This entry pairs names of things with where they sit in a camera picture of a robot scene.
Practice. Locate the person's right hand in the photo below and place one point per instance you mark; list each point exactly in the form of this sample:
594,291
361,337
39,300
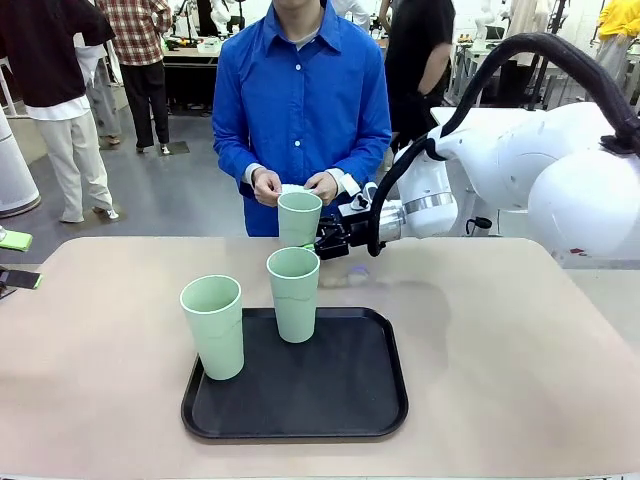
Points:
265,185

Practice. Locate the black plastic serving tray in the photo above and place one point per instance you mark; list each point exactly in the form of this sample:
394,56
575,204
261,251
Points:
325,390

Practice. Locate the person in black top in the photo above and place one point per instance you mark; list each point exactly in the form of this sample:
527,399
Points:
45,50

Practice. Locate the person in yellow top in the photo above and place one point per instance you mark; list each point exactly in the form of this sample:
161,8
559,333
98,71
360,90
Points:
620,20

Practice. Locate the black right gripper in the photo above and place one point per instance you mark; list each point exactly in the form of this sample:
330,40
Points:
357,230

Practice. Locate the black workbench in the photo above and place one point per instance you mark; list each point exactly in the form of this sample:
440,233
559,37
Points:
192,80

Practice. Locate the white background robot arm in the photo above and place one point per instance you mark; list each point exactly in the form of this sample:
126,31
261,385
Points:
221,15
481,25

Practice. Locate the person in black shirt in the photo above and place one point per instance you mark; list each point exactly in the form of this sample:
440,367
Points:
420,50

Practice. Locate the person's left hand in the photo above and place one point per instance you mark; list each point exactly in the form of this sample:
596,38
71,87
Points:
327,186

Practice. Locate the white cylindrical floor appliance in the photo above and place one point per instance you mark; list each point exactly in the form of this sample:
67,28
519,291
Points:
15,170

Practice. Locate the person in beige cardigan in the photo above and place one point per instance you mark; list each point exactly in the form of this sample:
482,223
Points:
525,12

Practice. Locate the blue sleeved right forearm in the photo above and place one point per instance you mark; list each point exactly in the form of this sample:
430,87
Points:
232,160

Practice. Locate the white paper coaster stack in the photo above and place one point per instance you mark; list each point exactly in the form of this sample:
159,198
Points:
295,188

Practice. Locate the pale green plastic cup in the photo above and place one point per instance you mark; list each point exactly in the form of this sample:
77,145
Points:
215,330
295,305
299,220

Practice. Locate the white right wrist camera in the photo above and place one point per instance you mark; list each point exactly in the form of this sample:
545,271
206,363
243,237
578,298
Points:
352,186

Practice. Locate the blue sleeved left forearm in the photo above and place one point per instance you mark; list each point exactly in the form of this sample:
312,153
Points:
365,160

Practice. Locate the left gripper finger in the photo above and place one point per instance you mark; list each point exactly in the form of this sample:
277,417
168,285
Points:
20,279
15,241

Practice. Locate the person in plaid shirt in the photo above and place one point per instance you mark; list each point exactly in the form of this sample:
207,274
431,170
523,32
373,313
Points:
140,30

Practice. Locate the person in blue shirt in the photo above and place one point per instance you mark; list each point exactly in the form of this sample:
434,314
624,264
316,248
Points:
300,100

